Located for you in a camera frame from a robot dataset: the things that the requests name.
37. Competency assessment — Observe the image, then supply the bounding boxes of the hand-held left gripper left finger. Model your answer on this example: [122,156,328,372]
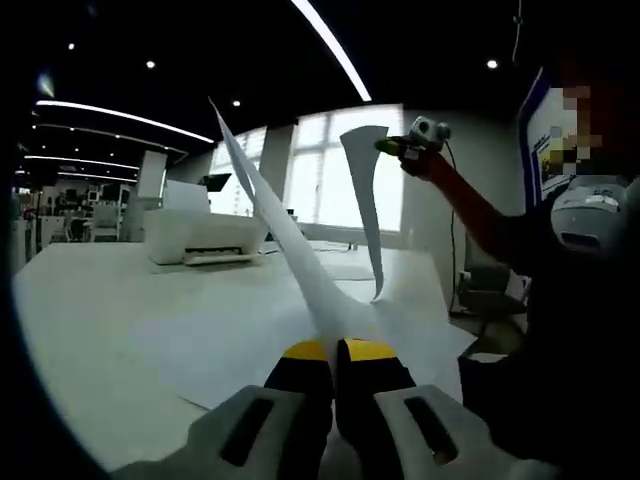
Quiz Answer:
[112,338,335,480]

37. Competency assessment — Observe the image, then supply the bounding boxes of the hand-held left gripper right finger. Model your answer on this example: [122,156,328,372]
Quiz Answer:
[335,337,561,480]

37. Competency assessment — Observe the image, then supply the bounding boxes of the single white printing paper sheet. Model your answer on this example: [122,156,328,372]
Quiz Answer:
[208,96,381,351]
[339,124,390,303]

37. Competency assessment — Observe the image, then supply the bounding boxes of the stack of white printing papers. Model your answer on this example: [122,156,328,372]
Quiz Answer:
[132,277,479,411]

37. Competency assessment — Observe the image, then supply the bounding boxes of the person's right hand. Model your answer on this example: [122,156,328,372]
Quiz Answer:
[399,148,446,184]

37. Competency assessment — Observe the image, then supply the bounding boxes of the person in dark shirt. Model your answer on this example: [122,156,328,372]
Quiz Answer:
[517,67,569,209]

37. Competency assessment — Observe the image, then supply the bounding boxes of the person in dark clothing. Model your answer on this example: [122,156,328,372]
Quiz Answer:
[457,199,640,480]

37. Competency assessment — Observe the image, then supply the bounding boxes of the grey office chair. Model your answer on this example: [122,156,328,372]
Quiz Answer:
[457,269,529,351]

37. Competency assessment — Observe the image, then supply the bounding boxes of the white chest-worn device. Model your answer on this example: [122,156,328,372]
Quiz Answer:
[549,174,640,256]

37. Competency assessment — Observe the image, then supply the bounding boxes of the person's head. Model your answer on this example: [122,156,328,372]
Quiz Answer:
[557,47,640,176]

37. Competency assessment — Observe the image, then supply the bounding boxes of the white printer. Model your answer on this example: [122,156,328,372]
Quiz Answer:
[143,178,269,274]

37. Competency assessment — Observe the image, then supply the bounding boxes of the white office chair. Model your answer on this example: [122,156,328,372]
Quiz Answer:
[92,204,121,242]

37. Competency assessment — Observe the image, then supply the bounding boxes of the thin black cable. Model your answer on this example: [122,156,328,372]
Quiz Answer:
[442,137,464,312]

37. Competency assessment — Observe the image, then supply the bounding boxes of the hanging ceiling cable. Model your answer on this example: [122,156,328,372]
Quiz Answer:
[512,0,524,62]

